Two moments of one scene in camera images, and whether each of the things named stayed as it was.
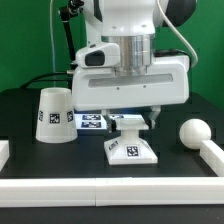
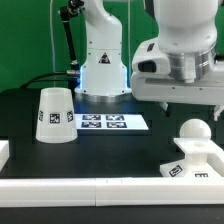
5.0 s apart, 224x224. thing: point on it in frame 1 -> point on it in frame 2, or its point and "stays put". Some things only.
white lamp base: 129,148 -> 195,163
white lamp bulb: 193,131 stays put
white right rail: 213,155 stays put
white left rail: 4,153 stays put
